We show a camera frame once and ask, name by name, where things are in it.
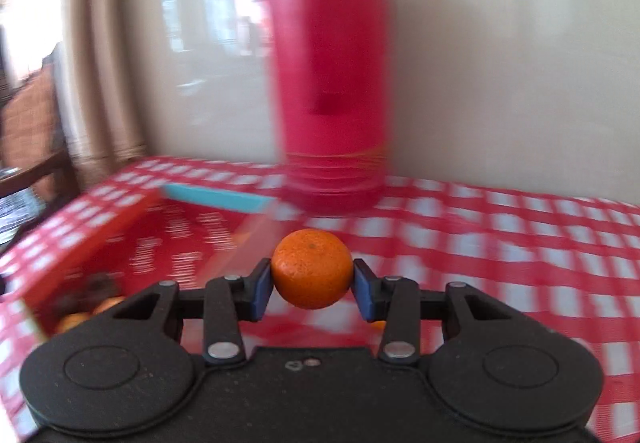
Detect colourful cardboard box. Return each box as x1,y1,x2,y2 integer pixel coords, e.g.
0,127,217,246
0,182,279,340

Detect dark wooden chair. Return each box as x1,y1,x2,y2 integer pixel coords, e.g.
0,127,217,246
0,42,82,224

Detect dark mangosteen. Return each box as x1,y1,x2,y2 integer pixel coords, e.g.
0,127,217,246
75,273,126,304

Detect orange patterned cushion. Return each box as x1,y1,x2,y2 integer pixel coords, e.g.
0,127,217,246
4,68,67,164

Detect beige lace curtain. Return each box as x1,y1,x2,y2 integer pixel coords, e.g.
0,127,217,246
59,0,153,176

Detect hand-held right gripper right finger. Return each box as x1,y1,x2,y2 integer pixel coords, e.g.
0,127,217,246
350,259,503,365

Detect red checkered tablecloth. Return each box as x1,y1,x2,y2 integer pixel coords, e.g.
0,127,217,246
0,154,640,443

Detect large round tangerine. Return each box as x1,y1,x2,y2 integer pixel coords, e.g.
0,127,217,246
271,229,354,311

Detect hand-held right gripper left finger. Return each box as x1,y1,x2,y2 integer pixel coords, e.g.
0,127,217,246
112,259,274,366

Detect red thermos flask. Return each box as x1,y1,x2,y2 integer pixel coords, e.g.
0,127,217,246
262,0,394,218

